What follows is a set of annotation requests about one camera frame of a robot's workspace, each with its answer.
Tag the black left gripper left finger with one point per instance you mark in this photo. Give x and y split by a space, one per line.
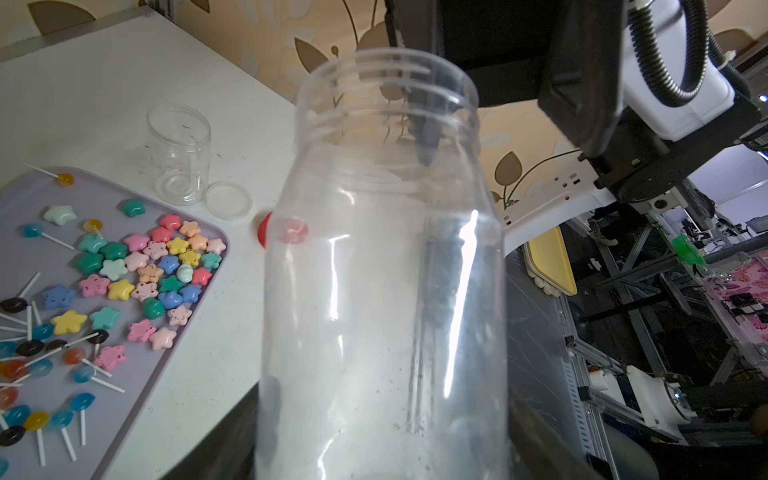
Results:
228 450

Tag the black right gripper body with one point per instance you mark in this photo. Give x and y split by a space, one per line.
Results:
502 45

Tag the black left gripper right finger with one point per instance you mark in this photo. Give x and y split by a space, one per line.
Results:
544 454

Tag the red lid candy jar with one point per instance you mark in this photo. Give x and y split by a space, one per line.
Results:
384 340

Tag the red jar lid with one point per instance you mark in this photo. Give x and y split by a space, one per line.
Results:
262 230

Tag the clear plastic jar lid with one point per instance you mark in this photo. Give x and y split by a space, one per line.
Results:
228 200

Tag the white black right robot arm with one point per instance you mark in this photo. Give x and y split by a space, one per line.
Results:
640 88

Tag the pile of star candies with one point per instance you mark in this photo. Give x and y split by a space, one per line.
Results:
164 270

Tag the lilac plastic tray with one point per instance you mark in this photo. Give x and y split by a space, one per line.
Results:
19 315

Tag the pile of lollipops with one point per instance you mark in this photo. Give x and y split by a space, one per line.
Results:
38 255

